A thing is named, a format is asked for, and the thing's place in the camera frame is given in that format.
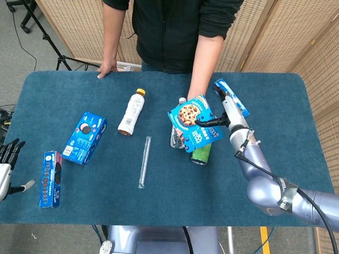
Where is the person's right hand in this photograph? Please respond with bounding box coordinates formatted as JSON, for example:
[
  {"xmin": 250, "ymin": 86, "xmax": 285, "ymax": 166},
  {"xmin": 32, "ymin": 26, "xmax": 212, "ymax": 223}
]
[{"xmin": 97, "ymin": 58, "xmax": 119, "ymax": 79}]

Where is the person's left hand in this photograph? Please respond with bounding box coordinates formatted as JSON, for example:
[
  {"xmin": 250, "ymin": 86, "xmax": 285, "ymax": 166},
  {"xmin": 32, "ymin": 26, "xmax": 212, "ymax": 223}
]
[{"xmin": 186, "ymin": 89, "xmax": 210, "ymax": 103}]

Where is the robot right five-finger hand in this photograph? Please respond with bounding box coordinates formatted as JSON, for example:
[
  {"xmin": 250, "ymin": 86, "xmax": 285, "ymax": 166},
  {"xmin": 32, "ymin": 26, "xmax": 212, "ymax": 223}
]
[{"xmin": 194, "ymin": 86, "xmax": 251, "ymax": 133}]

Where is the robot left five-finger hand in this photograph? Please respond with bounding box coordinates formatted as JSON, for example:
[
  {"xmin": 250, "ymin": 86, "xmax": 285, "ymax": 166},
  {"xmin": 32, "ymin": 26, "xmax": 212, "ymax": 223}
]
[{"xmin": 0, "ymin": 138, "xmax": 35, "ymax": 202}]

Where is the blue chocolate chip cookie box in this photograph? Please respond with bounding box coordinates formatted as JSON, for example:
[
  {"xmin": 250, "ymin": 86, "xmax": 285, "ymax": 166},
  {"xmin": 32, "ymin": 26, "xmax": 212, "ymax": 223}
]
[{"xmin": 167, "ymin": 94, "xmax": 225, "ymax": 154}]

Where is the person's right forearm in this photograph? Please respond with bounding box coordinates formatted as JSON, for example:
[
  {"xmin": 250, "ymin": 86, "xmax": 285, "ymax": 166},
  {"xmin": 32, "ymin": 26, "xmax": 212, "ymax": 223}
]
[{"xmin": 101, "ymin": 2, "xmax": 127, "ymax": 64}]

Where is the person's left forearm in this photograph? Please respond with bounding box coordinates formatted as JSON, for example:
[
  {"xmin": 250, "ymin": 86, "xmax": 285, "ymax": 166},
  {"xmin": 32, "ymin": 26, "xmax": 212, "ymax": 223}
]
[{"xmin": 188, "ymin": 33, "xmax": 225, "ymax": 93}]

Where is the long blue Oreo box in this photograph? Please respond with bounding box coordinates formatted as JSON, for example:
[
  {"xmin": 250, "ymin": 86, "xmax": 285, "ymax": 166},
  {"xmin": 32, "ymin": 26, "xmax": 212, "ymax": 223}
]
[{"xmin": 213, "ymin": 78, "xmax": 251, "ymax": 118}]

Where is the white basket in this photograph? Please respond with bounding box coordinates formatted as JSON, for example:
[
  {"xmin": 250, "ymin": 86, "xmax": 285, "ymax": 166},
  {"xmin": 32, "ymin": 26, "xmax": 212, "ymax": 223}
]
[{"xmin": 115, "ymin": 61, "xmax": 142, "ymax": 72}]

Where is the slim blue Oreo box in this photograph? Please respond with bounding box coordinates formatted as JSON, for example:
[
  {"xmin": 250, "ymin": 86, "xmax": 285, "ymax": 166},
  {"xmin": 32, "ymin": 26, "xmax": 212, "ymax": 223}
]
[{"xmin": 39, "ymin": 150, "xmax": 63, "ymax": 208}]

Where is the clear water bottle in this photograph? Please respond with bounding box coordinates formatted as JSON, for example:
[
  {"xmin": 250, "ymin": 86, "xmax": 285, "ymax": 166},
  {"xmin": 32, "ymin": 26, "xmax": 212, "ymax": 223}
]
[{"xmin": 169, "ymin": 97, "xmax": 188, "ymax": 149}]

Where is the black tripod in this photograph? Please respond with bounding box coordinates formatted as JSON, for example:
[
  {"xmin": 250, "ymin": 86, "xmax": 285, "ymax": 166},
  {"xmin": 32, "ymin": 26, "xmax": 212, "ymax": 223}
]
[{"xmin": 20, "ymin": 0, "xmax": 100, "ymax": 71}]

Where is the white bottle yellow cap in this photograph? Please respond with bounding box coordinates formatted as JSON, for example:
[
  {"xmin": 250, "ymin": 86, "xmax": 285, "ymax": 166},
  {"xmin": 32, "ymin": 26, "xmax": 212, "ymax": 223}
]
[{"xmin": 117, "ymin": 88, "xmax": 146, "ymax": 137}]

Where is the green chips can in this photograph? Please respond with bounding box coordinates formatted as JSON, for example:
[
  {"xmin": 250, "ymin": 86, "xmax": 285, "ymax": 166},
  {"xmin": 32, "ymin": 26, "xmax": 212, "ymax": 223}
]
[{"xmin": 191, "ymin": 142, "xmax": 213, "ymax": 166}]

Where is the person's torso black jacket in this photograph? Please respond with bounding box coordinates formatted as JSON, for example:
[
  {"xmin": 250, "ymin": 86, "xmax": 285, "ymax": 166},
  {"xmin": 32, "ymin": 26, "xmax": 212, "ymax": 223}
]
[{"xmin": 102, "ymin": 0, "xmax": 244, "ymax": 74}]

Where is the wide blue Oreo box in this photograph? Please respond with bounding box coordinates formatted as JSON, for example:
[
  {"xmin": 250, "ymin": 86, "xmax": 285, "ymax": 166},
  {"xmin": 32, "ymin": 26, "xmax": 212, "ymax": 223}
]
[{"xmin": 61, "ymin": 111, "xmax": 109, "ymax": 167}]

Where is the wicker folding screen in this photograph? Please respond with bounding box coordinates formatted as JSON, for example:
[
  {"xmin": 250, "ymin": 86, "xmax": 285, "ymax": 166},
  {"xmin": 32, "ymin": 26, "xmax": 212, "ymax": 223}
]
[{"xmin": 35, "ymin": 0, "xmax": 339, "ymax": 254}]

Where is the clear wrapped straw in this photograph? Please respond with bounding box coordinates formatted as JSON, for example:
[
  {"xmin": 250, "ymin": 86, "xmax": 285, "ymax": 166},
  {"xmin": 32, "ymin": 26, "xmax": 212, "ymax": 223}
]
[{"xmin": 137, "ymin": 136, "xmax": 153, "ymax": 189}]

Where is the black office chair base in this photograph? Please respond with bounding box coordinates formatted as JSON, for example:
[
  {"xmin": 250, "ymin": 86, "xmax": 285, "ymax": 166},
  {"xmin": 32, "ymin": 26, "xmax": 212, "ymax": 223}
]
[{"xmin": 5, "ymin": 0, "xmax": 38, "ymax": 34}]

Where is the blue table mat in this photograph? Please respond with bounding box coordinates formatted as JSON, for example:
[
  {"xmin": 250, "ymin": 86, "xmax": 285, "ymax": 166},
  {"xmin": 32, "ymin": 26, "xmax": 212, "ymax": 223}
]
[{"xmin": 0, "ymin": 70, "xmax": 336, "ymax": 228}]

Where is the silver robot torso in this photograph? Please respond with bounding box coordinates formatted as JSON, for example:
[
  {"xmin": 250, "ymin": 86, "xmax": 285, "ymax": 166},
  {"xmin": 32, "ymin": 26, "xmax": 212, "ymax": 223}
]
[{"xmin": 99, "ymin": 225, "xmax": 222, "ymax": 254}]

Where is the bundle of floor cables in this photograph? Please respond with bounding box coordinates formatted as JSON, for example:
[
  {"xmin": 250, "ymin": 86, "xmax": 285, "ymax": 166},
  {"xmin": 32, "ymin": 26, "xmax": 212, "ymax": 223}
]
[{"xmin": 0, "ymin": 104, "xmax": 16, "ymax": 133}]

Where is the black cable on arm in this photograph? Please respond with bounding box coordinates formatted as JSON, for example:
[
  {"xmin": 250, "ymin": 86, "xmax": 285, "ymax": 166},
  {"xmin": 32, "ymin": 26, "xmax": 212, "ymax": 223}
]
[{"xmin": 234, "ymin": 137, "xmax": 339, "ymax": 254}]

